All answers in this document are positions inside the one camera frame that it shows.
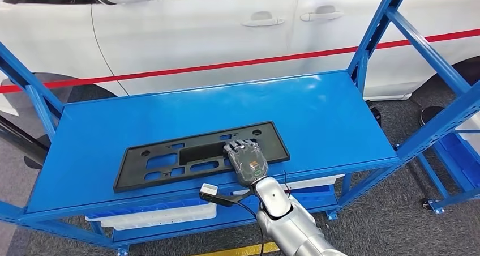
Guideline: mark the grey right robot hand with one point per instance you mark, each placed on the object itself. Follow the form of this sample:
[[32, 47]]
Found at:
[[247, 164]]

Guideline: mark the black plastic plate frame part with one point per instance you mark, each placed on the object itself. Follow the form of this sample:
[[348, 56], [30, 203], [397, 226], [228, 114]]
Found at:
[[198, 155]]

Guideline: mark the blue metal shelf rack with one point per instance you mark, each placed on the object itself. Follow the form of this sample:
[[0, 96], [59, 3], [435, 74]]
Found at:
[[150, 115], [461, 171]]

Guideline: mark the white plastic crate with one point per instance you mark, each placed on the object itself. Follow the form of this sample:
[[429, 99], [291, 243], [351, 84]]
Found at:
[[473, 138], [157, 218], [318, 181]]

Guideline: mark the blue plastic crate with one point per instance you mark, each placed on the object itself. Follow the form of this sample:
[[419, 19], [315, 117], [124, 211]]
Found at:
[[150, 208], [315, 198]]

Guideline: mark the white car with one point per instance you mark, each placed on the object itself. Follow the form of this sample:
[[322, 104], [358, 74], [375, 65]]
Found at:
[[187, 40]]

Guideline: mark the black round stand base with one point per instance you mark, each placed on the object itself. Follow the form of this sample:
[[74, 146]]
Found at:
[[431, 116]]

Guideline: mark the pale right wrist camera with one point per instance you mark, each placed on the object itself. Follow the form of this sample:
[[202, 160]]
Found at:
[[208, 189]]

